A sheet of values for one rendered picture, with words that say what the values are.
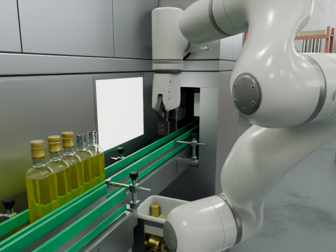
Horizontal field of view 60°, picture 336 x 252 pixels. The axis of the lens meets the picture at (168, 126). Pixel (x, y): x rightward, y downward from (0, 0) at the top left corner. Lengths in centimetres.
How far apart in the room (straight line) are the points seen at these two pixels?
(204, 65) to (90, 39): 72
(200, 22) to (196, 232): 42
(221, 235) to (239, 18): 43
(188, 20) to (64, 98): 61
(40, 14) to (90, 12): 26
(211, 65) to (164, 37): 95
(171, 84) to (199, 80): 95
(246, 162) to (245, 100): 16
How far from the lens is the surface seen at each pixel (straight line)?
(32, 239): 83
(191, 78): 174
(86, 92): 118
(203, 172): 183
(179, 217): 64
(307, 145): 51
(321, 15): 1234
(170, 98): 77
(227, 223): 67
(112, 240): 96
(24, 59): 99
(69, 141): 93
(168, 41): 77
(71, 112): 112
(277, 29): 41
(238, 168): 52
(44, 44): 108
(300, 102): 38
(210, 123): 173
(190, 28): 63
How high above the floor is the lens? 153
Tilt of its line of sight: 11 degrees down
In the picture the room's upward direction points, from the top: straight up
